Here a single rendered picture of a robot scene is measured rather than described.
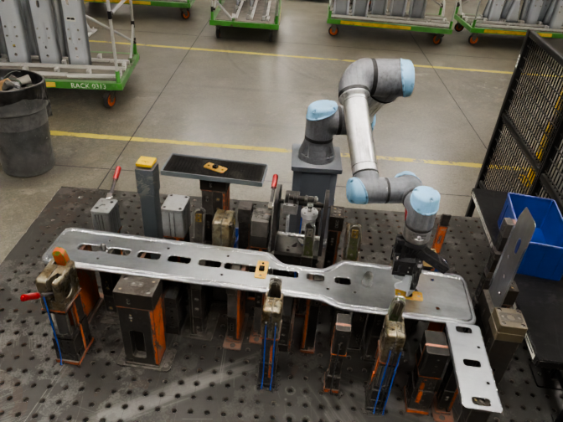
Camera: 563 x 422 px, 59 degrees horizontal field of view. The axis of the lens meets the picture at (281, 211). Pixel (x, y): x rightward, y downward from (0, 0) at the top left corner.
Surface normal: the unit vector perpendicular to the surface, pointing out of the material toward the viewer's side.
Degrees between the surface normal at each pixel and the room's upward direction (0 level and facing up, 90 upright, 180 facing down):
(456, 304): 0
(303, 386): 0
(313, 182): 90
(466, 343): 0
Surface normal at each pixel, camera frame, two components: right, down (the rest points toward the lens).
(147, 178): -0.12, 0.56
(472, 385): 0.07, -0.82
